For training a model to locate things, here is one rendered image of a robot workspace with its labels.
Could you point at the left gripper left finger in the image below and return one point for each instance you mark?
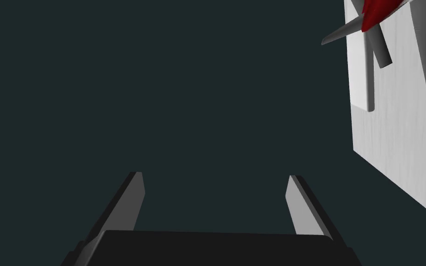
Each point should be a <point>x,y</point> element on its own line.
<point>126,207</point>

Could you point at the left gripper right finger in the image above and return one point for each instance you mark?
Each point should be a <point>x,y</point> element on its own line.
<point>303,214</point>

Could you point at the red chair with grey legs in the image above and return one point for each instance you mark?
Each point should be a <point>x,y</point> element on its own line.
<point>373,14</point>

